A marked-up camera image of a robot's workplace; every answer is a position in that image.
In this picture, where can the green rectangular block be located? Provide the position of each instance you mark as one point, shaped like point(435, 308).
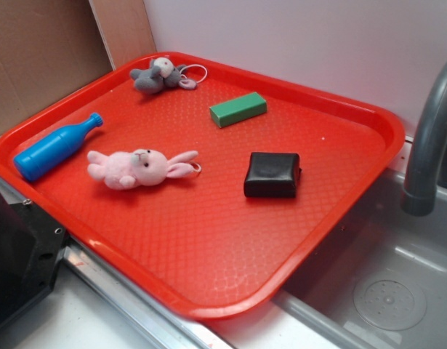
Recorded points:
point(238, 109)

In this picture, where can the red plastic tray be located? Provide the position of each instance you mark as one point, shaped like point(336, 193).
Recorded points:
point(198, 245)

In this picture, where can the pink plush bunny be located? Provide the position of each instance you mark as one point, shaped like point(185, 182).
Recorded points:
point(142, 167)

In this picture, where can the grey plush toy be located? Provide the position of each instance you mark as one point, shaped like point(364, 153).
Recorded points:
point(163, 74)

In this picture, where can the blue toy bottle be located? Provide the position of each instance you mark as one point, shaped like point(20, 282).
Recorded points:
point(51, 150)

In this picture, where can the grey toy sink basin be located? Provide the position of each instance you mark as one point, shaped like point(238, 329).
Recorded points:
point(379, 278)

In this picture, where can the grey toy faucet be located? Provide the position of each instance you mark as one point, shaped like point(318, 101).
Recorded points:
point(427, 163)

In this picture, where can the brown cardboard panel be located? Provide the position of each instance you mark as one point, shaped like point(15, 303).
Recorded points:
point(49, 49)

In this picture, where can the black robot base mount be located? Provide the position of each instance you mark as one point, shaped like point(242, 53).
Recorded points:
point(31, 248)

